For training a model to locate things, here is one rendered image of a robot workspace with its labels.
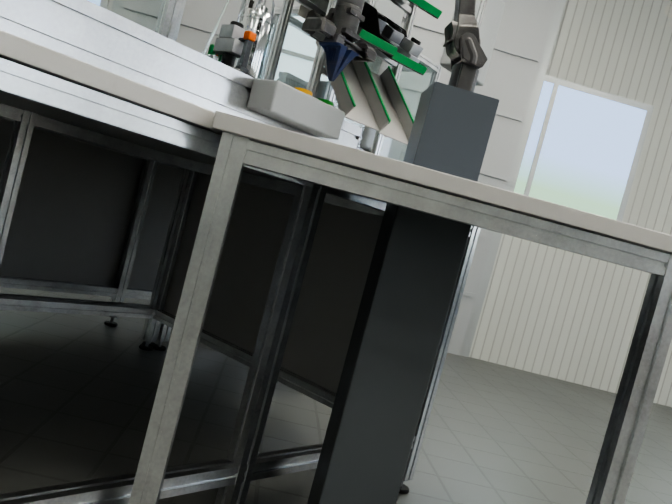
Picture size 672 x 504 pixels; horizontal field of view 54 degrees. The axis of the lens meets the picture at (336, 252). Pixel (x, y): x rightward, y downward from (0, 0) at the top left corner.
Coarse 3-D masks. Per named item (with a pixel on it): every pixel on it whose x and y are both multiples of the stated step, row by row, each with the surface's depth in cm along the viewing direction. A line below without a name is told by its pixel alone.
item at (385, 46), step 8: (312, 0) 182; (320, 0) 179; (328, 0) 176; (320, 8) 178; (368, 8) 183; (368, 16) 183; (376, 16) 180; (360, 24) 185; (368, 24) 182; (376, 24) 180; (360, 32) 164; (368, 32) 165; (376, 32) 179; (368, 40) 166; (376, 40) 168; (384, 40) 176; (384, 48) 170; (392, 48) 171
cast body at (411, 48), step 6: (402, 42) 182; (408, 42) 180; (414, 42) 180; (420, 42) 181; (402, 48) 182; (408, 48) 180; (414, 48) 180; (420, 48) 181; (402, 54) 181; (408, 54) 180; (414, 54) 181; (414, 60) 181
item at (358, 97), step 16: (352, 64) 185; (336, 80) 169; (352, 80) 179; (368, 80) 179; (336, 96) 168; (352, 96) 164; (368, 96) 178; (352, 112) 168; (368, 112) 174; (384, 112) 172
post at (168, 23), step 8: (168, 0) 146; (176, 0) 147; (168, 8) 146; (176, 8) 148; (168, 16) 147; (176, 16) 148; (160, 24) 148; (168, 24) 147; (160, 32) 147; (168, 32) 148
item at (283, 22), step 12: (288, 0) 180; (336, 0) 170; (372, 0) 206; (288, 12) 181; (408, 24) 195; (276, 36) 181; (408, 36) 196; (276, 48) 181; (276, 60) 182; (324, 60) 171; (312, 72) 171; (396, 72) 195; (312, 84) 171; (372, 144) 197
